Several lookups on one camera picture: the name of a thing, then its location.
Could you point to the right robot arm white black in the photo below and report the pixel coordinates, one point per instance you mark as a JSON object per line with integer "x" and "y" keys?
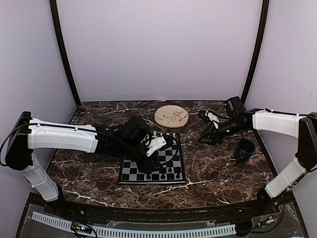
{"x": 298, "y": 133}

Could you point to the black white chess board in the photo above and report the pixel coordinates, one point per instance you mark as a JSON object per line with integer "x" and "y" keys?
{"x": 169, "y": 157}

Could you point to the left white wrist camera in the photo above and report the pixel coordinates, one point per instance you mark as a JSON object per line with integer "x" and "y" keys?
{"x": 155, "y": 144}

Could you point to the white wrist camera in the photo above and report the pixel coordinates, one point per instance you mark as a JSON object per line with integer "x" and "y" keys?
{"x": 209, "y": 117}
{"x": 155, "y": 144}

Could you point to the left black frame post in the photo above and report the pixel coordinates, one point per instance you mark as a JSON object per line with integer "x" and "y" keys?
{"x": 62, "y": 51}

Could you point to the dark blue mug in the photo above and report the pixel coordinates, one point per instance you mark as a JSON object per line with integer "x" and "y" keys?
{"x": 244, "y": 151}

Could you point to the right black frame post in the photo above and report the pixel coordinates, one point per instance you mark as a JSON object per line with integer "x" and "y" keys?
{"x": 257, "y": 50}

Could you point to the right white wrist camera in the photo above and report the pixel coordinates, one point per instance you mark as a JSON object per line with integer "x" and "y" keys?
{"x": 209, "y": 117}

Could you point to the black frame post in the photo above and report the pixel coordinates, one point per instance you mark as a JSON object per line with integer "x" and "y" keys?
{"x": 257, "y": 50}
{"x": 62, "y": 51}

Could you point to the row of white chess pieces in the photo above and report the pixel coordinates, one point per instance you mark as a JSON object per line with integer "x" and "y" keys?
{"x": 170, "y": 138}

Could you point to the white slotted cable duct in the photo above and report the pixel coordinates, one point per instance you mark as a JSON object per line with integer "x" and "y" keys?
{"x": 135, "y": 230}

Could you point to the beige bird painted plate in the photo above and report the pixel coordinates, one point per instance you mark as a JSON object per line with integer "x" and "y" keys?
{"x": 171, "y": 116}

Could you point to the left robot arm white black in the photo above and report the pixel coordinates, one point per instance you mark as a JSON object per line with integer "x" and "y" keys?
{"x": 132, "y": 140}

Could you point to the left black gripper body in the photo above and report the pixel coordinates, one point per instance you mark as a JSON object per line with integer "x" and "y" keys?
{"x": 144, "y": 167}

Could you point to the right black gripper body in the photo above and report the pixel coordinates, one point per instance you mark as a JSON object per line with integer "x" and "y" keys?
{"x": 219, "y": 138}

